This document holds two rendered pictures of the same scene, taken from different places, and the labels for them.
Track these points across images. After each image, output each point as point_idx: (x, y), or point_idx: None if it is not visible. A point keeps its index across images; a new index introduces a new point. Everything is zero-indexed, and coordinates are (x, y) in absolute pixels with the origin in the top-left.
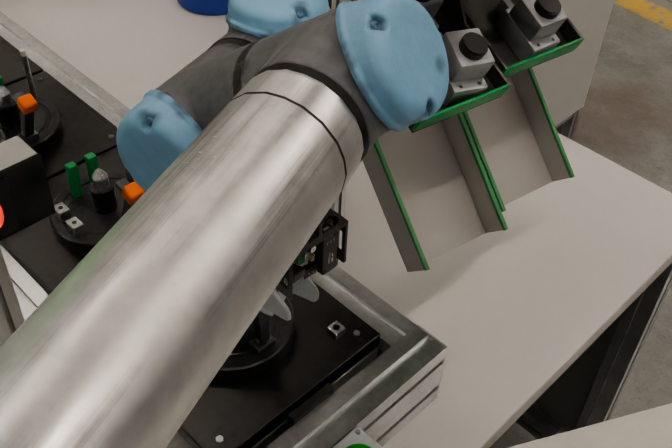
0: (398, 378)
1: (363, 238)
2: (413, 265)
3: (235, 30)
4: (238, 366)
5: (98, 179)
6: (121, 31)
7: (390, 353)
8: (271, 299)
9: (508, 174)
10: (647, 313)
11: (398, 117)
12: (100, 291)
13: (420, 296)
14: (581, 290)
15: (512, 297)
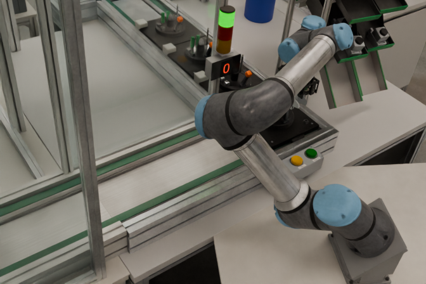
0: (323, 136)
1: (312, 104)
2: (331, 106)
3: (303, 27)
4: (277, 125)
5: None
6: None
7: (321, 130)
8: (294, 101)
9: (365, 85)
10: (413, 151)
11: (342, 46)
12: (297, 62)
13: (330, 123)
14: (386, 129)
15: (361, 128)
